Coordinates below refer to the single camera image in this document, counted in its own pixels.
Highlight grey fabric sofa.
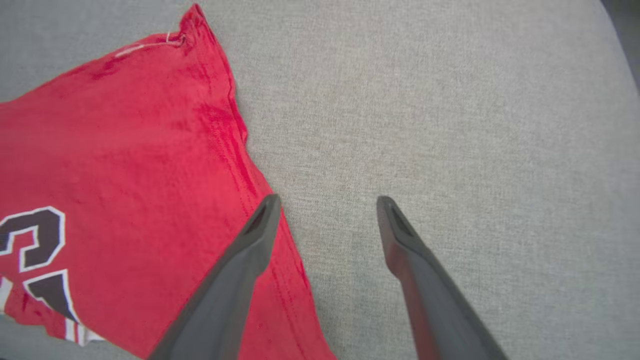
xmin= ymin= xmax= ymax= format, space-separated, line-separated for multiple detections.
xmin=0 ymin=0 xmax=640 ymax=360

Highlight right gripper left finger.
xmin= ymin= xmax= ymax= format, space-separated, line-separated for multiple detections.
xmin=147 ymin=193 xmax=282 ymax=360

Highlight red and white jersey garment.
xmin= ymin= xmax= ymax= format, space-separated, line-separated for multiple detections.
xmin=0 ymin=3 xmax=337 ymax=360

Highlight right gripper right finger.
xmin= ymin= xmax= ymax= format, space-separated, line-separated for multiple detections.
xmin=376 ymin=195 xmax=509 ymax=360

